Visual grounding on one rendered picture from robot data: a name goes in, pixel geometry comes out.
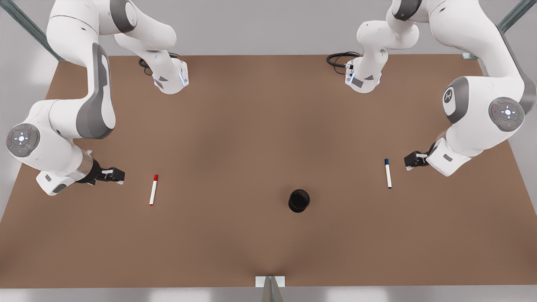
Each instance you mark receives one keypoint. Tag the silver frame post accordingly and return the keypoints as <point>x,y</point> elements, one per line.
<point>509,19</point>
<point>270,289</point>
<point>29,27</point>

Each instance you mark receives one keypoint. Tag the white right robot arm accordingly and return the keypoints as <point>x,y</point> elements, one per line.
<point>67,117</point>

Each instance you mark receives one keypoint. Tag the red-capped white marker pen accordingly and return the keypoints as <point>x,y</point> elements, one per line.
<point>153,190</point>

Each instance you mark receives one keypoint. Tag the blue-capped white marker pen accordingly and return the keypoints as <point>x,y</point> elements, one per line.
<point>388,173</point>

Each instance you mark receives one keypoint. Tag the black mesh pen cup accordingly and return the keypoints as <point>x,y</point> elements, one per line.
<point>299,200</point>

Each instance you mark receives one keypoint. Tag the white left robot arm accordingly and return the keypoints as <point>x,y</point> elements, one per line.
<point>482,105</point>

